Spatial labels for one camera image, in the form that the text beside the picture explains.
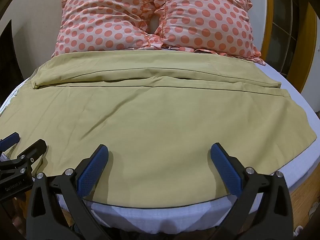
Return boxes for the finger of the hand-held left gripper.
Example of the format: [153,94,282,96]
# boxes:
[0,132,21,153]
[10,138,48,173]

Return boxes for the bed with white sheet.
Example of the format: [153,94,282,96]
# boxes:
[0,55,320,234]

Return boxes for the olive green bed sheet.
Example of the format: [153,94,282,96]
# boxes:
[0,51,317,209]

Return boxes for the pink polka dot pillow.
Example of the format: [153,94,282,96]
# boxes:
[150,0,266,66]
[52,0,166,57]

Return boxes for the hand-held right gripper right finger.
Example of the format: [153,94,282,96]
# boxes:
[210,142,294,240]

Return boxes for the wooden headboard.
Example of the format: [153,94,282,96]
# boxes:
[260,0,318,101]

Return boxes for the window with metal grille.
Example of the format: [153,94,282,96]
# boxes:
[271,0,301,77]

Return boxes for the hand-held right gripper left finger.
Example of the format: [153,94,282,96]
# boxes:
[26,144,110,240]

